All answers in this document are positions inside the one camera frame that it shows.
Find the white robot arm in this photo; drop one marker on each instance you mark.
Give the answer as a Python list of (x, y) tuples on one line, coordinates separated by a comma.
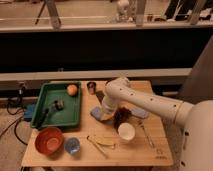
[(195, 119)]

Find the dark red grape bunch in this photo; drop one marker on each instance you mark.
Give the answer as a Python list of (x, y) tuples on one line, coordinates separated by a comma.
[(120, 116)]

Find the black rectangular remote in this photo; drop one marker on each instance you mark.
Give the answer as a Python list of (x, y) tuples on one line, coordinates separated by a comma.
[(100, 95)]

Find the wooden tongs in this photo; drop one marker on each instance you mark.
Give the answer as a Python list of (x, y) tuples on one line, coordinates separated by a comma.
[(99, 148)]

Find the grey folded cloth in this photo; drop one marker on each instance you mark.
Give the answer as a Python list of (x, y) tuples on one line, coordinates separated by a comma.
[(140, 113)]

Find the blue glass cup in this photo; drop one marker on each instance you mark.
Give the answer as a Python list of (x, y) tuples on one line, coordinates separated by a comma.
[(72, 145)]

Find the green plastic tray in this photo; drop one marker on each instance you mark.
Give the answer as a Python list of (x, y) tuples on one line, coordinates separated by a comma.
[(69, 116)]

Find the orange peach fruit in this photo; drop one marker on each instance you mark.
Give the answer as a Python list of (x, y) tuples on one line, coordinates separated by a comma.
[(72, 90)]

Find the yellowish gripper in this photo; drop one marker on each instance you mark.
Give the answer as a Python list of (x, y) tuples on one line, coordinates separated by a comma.
[(106, 117)]

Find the blue box beside table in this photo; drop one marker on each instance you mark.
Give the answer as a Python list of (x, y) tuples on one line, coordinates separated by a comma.
[(29, 110)]

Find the white paper cup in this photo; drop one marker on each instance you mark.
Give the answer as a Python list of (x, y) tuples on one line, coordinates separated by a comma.
[(126, 132)]

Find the blue sponge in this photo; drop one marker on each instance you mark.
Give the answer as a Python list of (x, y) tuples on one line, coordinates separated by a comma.
[(97, 113)]

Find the red bowl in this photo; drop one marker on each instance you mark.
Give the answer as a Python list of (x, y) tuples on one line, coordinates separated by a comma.
[(49, 140)]

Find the small round metal object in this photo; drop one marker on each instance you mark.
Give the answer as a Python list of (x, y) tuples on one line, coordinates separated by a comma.
[(59, 104)]

